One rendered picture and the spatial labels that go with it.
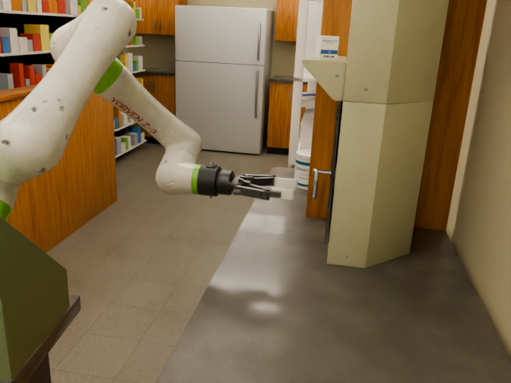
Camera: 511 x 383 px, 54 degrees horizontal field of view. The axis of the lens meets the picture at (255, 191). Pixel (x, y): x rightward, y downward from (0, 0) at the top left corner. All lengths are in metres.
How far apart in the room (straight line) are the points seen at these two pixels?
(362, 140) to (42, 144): 0.78
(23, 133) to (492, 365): 1.04
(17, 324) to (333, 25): 1.24
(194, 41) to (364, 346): 5.63
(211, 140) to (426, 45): 5.31
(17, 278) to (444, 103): 1.33
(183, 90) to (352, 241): 5.30
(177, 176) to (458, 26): 0.98
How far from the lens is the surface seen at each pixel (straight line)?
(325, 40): 1.41
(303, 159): 2.08
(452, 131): 1.76
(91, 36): 1.23
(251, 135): 6.44
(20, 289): 1.05
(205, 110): 6.51
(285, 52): 6.94
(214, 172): 1.45
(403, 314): 1.29
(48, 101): 1.09
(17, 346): 1.08
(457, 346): 1.22
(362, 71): 1.33
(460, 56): 1.74
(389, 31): 1.33
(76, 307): 1.31
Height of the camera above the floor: 1.58
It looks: 18 degrees down
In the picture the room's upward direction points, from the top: 3 degrees clockwise
